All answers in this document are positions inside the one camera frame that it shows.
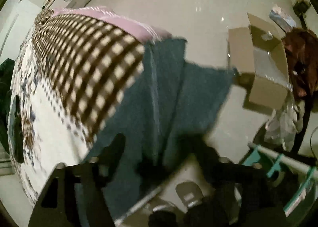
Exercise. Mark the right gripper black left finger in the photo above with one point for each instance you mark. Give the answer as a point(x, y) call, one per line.
point(73, 195)

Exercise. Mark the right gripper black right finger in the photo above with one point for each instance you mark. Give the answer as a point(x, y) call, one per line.
point(259, 204)

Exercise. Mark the dark blue denim jeans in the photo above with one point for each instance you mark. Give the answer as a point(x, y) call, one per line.
point(168, 100)

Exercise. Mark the teal drying rack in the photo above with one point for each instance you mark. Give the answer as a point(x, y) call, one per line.
point(295, 182)

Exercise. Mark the floral white bed quilt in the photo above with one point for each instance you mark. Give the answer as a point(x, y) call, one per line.
point(49, 134)

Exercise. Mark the plastic bag on floor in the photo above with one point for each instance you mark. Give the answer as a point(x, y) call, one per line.
point(285, 123)

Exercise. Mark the brown checkered bed sheet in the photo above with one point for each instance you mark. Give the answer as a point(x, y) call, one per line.
point(88, 64)

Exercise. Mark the small open cardboard box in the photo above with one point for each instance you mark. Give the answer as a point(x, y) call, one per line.
point(257, 53)

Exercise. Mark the dark red cloth pile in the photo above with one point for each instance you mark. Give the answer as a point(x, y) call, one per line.
point(301, 52)

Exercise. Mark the white bed headboard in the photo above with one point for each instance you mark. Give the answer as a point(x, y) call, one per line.
point(16, 28)

